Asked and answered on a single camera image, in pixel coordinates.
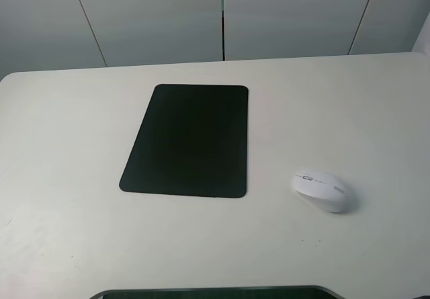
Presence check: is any white wireless computer mouse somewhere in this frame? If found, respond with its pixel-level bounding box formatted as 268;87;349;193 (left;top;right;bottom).
292;169;355;214

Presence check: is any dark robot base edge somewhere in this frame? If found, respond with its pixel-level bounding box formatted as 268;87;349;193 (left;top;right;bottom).
91;286;341;299

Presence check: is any black rectangular mouse pad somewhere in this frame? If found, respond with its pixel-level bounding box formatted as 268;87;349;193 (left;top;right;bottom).
119;84;249;198

